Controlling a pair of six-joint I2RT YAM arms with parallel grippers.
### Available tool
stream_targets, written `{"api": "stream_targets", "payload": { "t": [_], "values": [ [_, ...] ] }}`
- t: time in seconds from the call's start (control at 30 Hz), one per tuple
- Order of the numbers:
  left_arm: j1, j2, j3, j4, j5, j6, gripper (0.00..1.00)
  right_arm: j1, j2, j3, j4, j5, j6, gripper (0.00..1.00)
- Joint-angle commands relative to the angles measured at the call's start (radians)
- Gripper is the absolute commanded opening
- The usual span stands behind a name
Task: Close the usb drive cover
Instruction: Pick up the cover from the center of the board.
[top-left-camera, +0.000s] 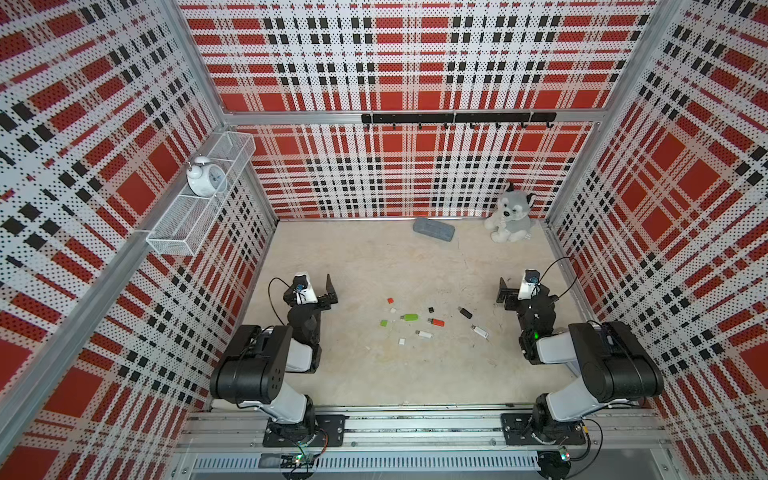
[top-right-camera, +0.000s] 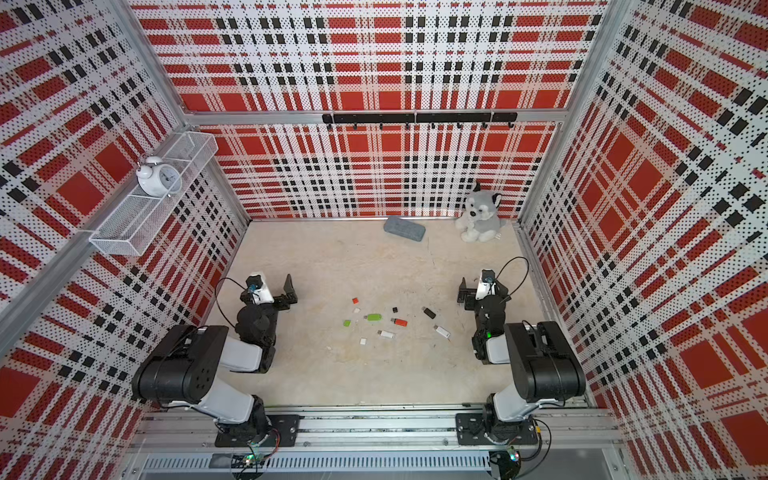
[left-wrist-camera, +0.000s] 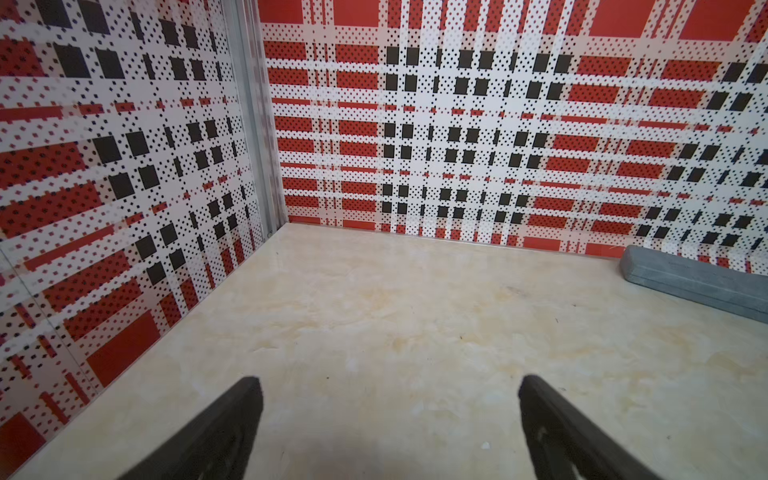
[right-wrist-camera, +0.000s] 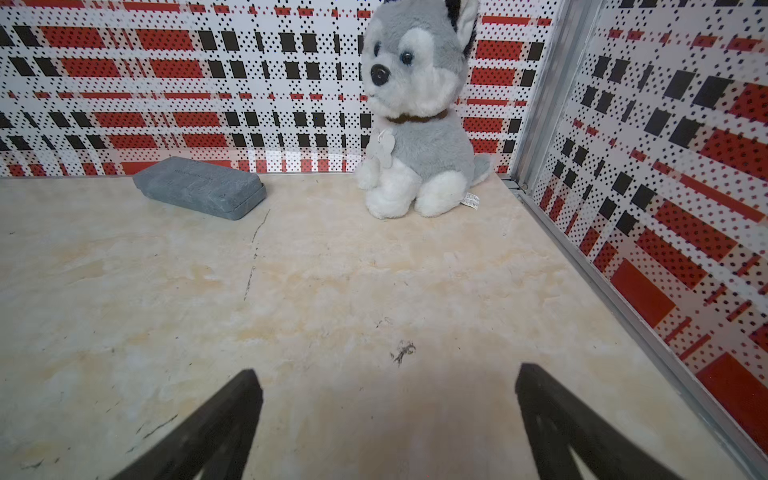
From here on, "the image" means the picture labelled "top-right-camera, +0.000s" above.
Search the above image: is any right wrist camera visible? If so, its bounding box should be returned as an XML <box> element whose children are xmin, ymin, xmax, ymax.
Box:
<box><xmin>475</xmin><ymin>269</ymin><xmax>496</xmax><ymax>300</ymax></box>

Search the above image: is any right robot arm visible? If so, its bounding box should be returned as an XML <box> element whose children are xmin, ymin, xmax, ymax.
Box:
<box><xmin>456</xmin><ymin>270</ymin><xmax>586</xmax><ymax>445</ymax></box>

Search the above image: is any white wire mesh shelf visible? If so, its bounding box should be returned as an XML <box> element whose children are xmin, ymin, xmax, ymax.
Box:
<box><xmin>89</xmin><ymin>130</ymin><xmax>218</xmax><ymax>257</ymax></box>

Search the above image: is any black hook rail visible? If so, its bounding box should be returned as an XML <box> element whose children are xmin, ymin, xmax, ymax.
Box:
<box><xmin>321</xmin><ymin>111</ymin><xmax>519</xmax><ymax>127</ymax></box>

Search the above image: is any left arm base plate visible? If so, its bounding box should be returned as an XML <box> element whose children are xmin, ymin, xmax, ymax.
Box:
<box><xmin>214</xmin><ymin>415</ymin><xmax>300</xmax><ymax>448</ymax></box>

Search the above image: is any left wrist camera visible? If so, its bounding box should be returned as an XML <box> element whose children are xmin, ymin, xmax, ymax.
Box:
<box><xmin>244</xmin><ymin>271</ymin><xmax>274</xmax><ymax>305</ymax></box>

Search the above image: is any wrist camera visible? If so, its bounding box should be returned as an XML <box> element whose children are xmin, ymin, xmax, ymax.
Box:
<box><xmin>244</xmin><ymin>271</ymin><xmax>274</xmax><ymax>305</ymax></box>
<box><xmin>475</xmin><ymin>269</ymin><xmax>496</xmax><ymax>300</ymax></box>

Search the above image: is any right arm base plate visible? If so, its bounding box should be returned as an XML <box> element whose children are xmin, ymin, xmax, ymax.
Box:
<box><xmin>455</xmin><ymin>413</ymin><xmax>538</xmax><ymax>446</ymax></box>

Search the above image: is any white usb drive right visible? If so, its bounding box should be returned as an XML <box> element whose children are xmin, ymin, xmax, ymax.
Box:
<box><xmin>434</xmin><ymin>325</ymin><xmax>451</xmax><ymax>339</ymax></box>

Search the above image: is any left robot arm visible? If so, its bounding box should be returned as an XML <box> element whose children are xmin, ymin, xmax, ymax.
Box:
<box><xmin>132</xmin><ymin>272</ymin><xmax>300</xmax><ymax>449</ymax></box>

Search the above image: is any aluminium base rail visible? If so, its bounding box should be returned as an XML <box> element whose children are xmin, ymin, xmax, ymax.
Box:
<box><xmin>116</xmin><ymin>404</ymin><xmax>633</xmax><ymax>479</ymax></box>

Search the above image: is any grey husky plush toy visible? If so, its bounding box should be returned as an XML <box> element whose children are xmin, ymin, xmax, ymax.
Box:
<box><xmin>455</xmin><ymin>181</ymin><xmax>505</xmax><ymax>243</ymax></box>

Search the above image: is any white alarm clock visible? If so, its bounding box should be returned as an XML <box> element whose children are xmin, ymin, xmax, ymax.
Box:
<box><xmin>136</xmin><ymin>156</ymin><xmax>182</xmax><ymax>198</ymax></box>

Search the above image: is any grey rectangular case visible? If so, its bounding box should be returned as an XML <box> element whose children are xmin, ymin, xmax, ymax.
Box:
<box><xmin>383</xmin><ymin>216</ymin><xmax>426</xmax><ymax>242</ymax></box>

